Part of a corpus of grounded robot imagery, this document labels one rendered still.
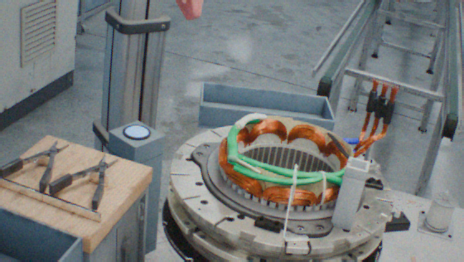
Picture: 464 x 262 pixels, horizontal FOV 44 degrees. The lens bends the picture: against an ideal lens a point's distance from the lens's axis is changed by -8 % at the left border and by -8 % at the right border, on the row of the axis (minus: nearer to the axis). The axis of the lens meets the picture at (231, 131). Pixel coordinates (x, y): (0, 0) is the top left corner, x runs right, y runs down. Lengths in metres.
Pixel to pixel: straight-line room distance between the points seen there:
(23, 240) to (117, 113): 0.49
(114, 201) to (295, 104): 0.52
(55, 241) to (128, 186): 0.15
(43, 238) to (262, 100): 0.59
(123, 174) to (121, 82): 0.36
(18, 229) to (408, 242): 0.87
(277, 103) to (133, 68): 0.29
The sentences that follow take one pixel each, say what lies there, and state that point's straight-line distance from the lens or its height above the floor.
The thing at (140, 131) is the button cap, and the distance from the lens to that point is 1.05.
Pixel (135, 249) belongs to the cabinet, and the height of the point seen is 0.92.
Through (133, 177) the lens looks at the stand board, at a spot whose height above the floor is 1.07.
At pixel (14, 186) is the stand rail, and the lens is 0.84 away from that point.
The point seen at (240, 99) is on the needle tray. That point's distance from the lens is 1.21.
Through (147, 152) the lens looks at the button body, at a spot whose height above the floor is 1.01.
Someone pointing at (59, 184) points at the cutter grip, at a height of 1.09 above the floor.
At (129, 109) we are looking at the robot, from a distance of 1.23.
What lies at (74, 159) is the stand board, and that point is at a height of 1.06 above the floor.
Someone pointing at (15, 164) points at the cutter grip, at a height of 1.09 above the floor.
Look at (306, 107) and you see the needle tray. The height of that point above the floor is 1.04.
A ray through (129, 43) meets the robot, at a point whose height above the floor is 1.13.
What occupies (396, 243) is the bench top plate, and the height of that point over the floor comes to 0.78.
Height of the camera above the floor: 1.54
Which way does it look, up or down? 27 degrees down
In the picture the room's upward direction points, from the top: 9 degrees clockwise
